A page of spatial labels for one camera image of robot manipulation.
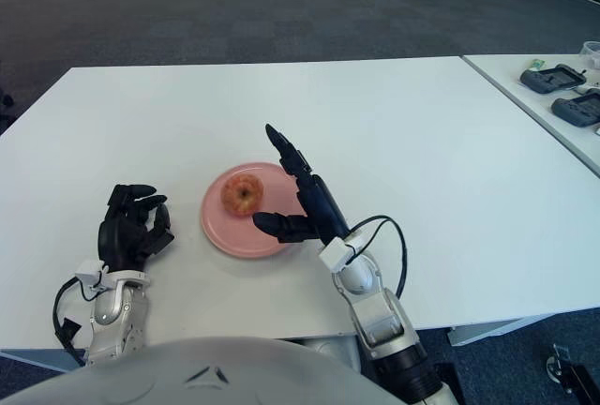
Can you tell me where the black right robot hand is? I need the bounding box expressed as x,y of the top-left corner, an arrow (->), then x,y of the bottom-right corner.
252,123 -> 353,246

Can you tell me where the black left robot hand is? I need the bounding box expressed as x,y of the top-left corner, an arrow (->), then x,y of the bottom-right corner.
97,184 -> 175,271

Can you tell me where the red yellow apple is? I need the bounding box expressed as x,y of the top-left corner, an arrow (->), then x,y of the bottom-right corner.
220,172 -> 263,217

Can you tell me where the pink round plate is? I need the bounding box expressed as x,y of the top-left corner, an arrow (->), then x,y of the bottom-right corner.
201,161 -> 310,261

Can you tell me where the grey robot torso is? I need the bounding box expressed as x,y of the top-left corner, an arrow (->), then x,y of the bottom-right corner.
0,334 -> 390,405

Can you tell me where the white table underframe beam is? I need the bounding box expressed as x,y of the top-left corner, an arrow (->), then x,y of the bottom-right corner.
447,316 -> 526,348

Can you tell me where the dark grey handheld controller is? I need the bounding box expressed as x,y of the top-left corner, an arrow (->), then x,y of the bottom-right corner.
519,64 -> 587,95
550,88 -> 600,128

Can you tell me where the black wheeled stand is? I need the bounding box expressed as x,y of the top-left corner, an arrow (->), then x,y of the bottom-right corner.
545,343 -> 600,405

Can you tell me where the clear plastic container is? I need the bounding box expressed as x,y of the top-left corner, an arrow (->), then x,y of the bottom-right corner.
580,40 -> 600,70

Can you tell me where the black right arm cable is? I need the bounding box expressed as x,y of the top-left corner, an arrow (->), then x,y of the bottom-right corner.
346,215 -> 408,301

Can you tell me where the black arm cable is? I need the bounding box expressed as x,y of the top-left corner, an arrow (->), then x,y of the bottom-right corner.
346,215 -> 408,301
52,277 -> 95,364

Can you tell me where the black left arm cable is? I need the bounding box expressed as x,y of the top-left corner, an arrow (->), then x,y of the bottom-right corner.
52,277 -> 95,364

